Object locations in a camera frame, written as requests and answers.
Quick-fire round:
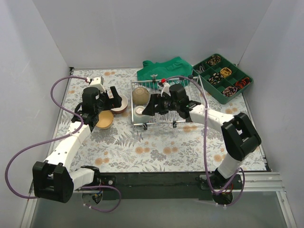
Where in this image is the pale beige white bowl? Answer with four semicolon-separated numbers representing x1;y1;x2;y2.
120;95;128;106

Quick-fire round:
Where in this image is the mint green dotted bowl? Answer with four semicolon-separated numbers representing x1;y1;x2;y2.
133;105;146;124

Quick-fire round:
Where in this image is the red floral bowl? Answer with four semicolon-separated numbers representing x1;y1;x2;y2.
111;105;128;114

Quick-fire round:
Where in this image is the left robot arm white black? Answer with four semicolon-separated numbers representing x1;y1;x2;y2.
32;86;122;203

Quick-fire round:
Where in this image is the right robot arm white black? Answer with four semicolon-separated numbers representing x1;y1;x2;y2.
142;82;261;189

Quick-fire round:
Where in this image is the green cloth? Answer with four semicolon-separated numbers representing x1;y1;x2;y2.
137;57;192;81

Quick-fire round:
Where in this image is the green divided organizer tray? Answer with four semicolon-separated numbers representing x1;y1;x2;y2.
192;53;254;105

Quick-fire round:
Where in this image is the floral patterned table mat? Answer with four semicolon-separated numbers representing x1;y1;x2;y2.
46;67;268;173

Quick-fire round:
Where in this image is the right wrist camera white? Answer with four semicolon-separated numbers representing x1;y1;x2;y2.
158;79;171;96

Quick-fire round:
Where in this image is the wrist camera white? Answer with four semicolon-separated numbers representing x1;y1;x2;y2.
86;76;106;93
158;79;171;96

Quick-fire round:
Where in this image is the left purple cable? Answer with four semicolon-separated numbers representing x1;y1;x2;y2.
4;76;122;213

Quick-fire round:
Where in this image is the purple cable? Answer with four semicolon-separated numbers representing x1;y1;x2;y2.
4;76;122;213
163;76;245;207

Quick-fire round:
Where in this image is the metal wire dish rack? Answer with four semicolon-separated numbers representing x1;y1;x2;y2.
131;75;205;130

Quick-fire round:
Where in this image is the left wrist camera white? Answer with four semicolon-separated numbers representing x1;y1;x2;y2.
86;76;106;93

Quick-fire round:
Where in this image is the black floral hair tie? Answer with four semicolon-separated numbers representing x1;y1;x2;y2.
208;73;224;86

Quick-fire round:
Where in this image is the black gold hair tie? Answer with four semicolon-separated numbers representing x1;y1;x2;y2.
205;55;221;67

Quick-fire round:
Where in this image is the yellow hair tie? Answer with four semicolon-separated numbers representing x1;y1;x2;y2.
219;67;233;78

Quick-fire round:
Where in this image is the orange black hair tie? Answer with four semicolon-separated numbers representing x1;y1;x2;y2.
235;77;251;90

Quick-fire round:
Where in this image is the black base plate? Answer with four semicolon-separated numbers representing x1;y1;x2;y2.
98;172;212;200

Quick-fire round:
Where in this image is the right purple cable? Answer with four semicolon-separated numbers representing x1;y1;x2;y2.
163;76;245;207

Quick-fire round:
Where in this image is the aluminium front rail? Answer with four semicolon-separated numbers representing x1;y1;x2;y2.
33;167;283;194

